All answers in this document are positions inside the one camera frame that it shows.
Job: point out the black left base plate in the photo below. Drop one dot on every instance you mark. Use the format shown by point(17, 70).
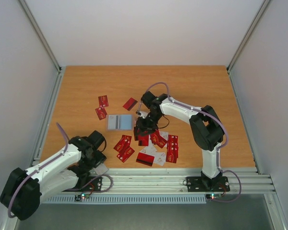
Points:
point(88, 184)

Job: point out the red card stack right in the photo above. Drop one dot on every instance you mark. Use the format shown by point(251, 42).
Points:
point(172, 149)

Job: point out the red VIP card left pile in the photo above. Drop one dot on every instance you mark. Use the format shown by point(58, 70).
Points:
point(123, 143)

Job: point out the dark red magstripe card centre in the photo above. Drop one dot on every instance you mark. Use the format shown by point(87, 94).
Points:
point(143, 140)

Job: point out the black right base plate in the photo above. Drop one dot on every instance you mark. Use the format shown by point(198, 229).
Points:
point(195, 184)

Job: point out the red VIP card under pile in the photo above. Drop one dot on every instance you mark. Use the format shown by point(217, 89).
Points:
point(125, 153)

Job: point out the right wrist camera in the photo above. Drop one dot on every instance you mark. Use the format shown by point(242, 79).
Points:
point(141, 114)

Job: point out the aluminium front rail frame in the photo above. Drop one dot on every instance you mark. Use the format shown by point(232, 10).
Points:
point(158, 181)

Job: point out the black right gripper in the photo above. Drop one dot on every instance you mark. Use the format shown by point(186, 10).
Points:
point(144, 128)

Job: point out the red VIP card centre right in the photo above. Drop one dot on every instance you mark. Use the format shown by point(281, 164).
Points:
point(157, 139)

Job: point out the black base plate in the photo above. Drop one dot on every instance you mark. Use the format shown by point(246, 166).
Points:
point(88, 184)
point(195, 184)

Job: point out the pink leather card holder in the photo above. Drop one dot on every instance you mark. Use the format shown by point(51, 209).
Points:
point(120, 122)

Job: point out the grey slotted cable duct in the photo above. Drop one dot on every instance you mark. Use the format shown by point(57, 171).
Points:
point(127, 199)

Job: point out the dark red card top centre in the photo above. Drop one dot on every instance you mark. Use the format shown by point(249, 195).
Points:
point(130, 104)

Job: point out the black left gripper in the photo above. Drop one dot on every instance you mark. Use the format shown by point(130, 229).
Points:
point(101, 158)

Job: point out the red card below far left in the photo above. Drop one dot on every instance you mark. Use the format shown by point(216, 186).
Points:
point(101, 113)

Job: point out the white card centre pile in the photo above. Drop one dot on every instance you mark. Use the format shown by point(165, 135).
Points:
point(149, 149)

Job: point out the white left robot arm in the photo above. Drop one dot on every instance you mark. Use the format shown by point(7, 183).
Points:
point(73, 168)

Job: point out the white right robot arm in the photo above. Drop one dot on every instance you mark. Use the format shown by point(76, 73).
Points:
point(206, 128)

